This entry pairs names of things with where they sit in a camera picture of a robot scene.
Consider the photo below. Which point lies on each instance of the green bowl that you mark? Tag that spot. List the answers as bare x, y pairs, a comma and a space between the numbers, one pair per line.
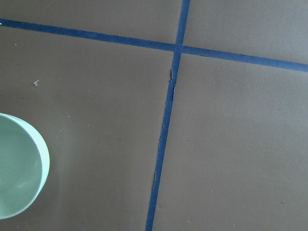
24, 165

